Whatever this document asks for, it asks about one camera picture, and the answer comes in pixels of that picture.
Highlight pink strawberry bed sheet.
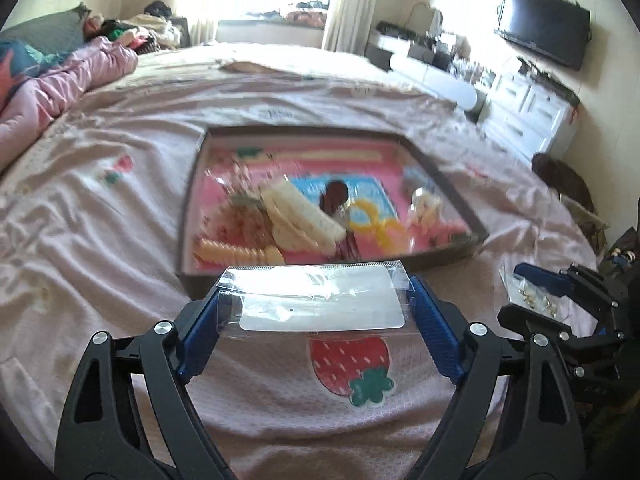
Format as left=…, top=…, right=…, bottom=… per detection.
left=0, top=42, right=601, bottom=480

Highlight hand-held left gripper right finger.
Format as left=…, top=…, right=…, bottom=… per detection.
left=407, top=275, right=586, bottom=480

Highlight sheer white curtain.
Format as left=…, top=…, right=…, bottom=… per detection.
left=170, top=0, right=221, bottom=46

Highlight yellow spiral hair clip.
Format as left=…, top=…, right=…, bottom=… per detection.
left=194, top=237, right=285, bottom=266

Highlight clear bag with white card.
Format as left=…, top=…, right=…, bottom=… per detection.
left=216, top=260, right=426, bottom=341

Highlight red hairpins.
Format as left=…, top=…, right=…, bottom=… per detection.
left=332, top=232, right=362, bottom=262

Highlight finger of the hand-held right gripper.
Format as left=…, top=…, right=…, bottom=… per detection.
left=514, top=262, right=608, bottom=311
left=497, top=305, right=608, bottom=386

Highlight black wall television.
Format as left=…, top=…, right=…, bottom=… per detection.
left=494, top=0, right=592, bottom=71

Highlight white drawer dresser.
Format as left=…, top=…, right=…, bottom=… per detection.
left=477, top=67, right=581, bottom=161

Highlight dark box with pink inside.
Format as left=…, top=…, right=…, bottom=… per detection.
left=176, top=126, right=490, bottom=291

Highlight white vanity desk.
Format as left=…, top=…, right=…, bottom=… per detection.
left=365, top=20, right=488, bottom=113

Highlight brown hair tie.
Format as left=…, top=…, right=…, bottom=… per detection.
left=319, top=180, right=351, bottom=213

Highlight small bag of earrings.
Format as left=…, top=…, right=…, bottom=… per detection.
left=499, top=262, right=568, bottom=323

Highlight pink quilt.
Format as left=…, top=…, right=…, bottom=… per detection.
left=0, top=37, right=140, bottom=171

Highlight heart-shaped mirror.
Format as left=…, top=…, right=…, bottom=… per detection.
left=410, top=2, right=443, bottom=36

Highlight cream curtain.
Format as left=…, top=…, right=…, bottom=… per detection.
left=322, top=0, right=381, bottom=53

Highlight pile of clothes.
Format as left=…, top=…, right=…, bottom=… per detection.
left=85, top=0, right=188, bottom=53

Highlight yellow bracelet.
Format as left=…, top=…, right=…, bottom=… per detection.
left=348, top=200, right=383, bottom=229
left=372, top=220, right=408, bottom=252

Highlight clothes on window sill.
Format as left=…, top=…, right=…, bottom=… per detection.
left=285, top=2, right=328, bottom=28

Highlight white hair claw clip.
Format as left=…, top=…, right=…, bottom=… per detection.
left=260, top=180, right=348, bottom=256

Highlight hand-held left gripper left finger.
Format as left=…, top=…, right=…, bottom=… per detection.
left=55, top=296, right=238, bottom=480

